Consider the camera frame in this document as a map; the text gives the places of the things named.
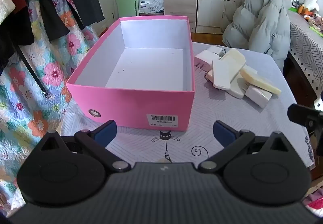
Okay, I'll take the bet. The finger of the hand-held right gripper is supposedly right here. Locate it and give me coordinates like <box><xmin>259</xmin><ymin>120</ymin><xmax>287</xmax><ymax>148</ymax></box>
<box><xmin>287</xmin><ymin>103</ymin><xmax>323</xmax><ymax>127</ymax></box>

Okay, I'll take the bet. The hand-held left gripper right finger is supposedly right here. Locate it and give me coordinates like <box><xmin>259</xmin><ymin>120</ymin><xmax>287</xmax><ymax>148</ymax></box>
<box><xmin>198</xmin><ymin>120</ymin><xmax>293</xmax><ymax>173</ymax></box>

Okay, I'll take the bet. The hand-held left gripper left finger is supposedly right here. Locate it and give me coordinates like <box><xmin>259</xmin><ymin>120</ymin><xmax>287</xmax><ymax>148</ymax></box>
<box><xmin>35</xmin><ymin>120</ymin><xmax>132</xmax><ymax>173</ymax></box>

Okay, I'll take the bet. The pink cardboard box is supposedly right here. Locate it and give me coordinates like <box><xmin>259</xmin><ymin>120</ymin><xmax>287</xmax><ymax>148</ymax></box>
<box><xmin>66</xmin><ymin>16</ymin><xmax>195</xmax><ymax>132</ymax></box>

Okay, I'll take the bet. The white power adapter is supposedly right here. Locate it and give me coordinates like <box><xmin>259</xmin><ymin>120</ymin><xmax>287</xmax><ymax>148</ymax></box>
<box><xmin>228</xmin><ymin>74</ymin><xmax>249</xmax><ymax>100</ymax></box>

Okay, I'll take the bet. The white charger with prongs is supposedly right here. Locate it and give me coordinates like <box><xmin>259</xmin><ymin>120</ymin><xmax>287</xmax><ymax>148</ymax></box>
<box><xmin>194</xmin><ymin>52</ymin><xmax>220</xmax><ymax>72</ymax></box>

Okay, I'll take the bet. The grey patterned bedspread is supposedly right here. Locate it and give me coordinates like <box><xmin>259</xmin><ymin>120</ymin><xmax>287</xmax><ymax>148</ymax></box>
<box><xmin>287</xmin><ymin>10</ymin><xmax>323</xmax><ymax>90</ymax></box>

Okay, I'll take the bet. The floral quilt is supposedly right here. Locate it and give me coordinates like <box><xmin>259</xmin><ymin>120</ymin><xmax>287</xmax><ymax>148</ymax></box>
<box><xmin>0</xmin><ymin>0</ymin><xmax>106</xmax><ymax>214</ymax></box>

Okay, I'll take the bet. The pink cloth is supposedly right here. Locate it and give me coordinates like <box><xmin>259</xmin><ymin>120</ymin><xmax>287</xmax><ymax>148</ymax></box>
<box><xmin>301</xmin><ymin>187</ymin><xmax>323</xmax><ymax>216</ymax></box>

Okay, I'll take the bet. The grey puffer jacket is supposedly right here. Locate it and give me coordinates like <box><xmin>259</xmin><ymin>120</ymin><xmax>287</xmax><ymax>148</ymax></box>
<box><xmin>222</xmin><ymin>0</ymin><xmax>293</xmax><ymax>71</ymax></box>

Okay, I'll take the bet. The black ruffled garment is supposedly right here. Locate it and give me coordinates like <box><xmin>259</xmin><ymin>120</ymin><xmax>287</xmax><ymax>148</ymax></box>
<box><xmin>27</xmin><ymin>0</ymin><xmax>70</xmax><ymax>41</ymax></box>

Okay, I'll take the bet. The bag of tissue packs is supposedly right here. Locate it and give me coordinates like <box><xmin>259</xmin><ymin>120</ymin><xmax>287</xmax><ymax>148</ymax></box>
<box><xmin>139</xmin><ymin>0</ymin><xmax>164</xmax><ymax>14</ymax></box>

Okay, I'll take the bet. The white fluffy garment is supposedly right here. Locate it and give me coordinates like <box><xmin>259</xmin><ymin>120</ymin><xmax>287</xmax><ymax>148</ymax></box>
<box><xmin>0</xmin><ymin>0</ymin><xmax>16</xmax><ymax>24</ymax></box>

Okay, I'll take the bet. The black belt strap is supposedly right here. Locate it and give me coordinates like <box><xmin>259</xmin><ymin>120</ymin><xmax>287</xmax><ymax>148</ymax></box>
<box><xmin>15</xmin><ymin>45</ymin><xmax>50</xmax><ymax>100</ymax></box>

